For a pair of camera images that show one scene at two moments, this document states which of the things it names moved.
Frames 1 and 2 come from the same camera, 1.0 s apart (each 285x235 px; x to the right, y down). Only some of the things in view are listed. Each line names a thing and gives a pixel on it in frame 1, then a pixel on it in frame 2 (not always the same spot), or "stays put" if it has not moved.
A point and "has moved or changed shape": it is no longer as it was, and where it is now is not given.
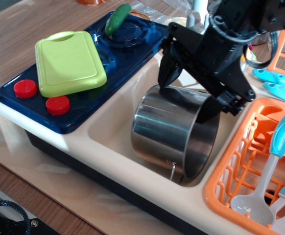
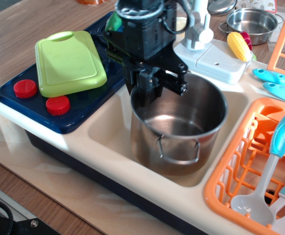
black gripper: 212,60 -> 142,34
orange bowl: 91,2 stays put
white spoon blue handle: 255,206 stays put
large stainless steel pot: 165,130 has moved or changed shape
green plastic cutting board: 67,61 stays put
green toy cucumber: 117,18 stays put
